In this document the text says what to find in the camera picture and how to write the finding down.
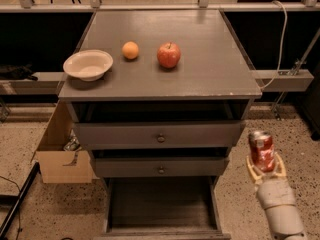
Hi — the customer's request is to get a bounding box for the grey open bottom drawer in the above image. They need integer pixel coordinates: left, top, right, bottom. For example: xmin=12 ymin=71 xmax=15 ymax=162
xmin=93 ymin=176 xmax=231 ymax=240

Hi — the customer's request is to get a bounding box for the red apple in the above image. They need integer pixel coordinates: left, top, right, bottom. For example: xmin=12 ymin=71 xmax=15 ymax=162
xmin=157 ymin=42 xmax=181 ymax=69

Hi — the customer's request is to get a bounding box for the grey top drawer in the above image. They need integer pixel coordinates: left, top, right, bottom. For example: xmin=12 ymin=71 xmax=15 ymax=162
xmin=74 ymin=121 xmax=244 ymax=150

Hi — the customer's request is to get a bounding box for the black object on ledge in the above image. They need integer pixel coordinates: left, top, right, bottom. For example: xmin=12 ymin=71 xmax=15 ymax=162
xmin=0 ymin=64 xmax=38 ymax=81

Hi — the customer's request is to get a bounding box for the white cable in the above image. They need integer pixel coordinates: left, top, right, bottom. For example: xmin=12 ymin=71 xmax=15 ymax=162
xmin=259 ymin=0 xmax=289 ymax=92

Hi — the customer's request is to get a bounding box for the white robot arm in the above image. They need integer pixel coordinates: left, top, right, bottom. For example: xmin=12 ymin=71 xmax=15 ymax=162
xmin=246 ymin=153 xmax=308 ymax=240

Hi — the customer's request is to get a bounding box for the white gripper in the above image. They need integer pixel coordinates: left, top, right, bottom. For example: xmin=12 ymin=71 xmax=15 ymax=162
xmin=246 ymin=153 xmax=296 ymax=210

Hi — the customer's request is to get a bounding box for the white bowl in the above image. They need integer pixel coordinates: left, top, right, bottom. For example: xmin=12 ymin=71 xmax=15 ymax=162
xmin=63 ymin=50 xmax=113 ymax=81

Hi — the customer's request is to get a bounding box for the red coke can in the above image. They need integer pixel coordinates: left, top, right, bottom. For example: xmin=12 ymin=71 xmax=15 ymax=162
xmin=248 ymin=130 xmax=275 ymax=173

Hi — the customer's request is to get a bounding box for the orange fruit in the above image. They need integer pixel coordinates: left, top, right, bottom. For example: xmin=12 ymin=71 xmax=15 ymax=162
xmin=122 ymin=41 xmax=139 ymax=60

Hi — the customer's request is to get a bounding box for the black bar on floor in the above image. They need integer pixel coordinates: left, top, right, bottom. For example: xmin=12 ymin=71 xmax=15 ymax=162
xmin=0 ymin=162 xmax=40 ymax=240

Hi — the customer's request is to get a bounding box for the grey middle drawer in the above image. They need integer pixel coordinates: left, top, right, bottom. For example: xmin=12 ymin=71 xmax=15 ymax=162
xmin=92 ymin=157 xmax=229 ymax=178

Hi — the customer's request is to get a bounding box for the cardboard box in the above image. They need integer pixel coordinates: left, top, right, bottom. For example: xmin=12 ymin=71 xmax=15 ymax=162
xmin=35 ymin=102 xmax=96 ymax=184

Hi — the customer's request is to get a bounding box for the grey wooden drawer cabinet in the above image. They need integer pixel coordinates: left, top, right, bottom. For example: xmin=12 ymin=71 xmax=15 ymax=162
xmin=58 ymin=9 xmax=263 ymax=185

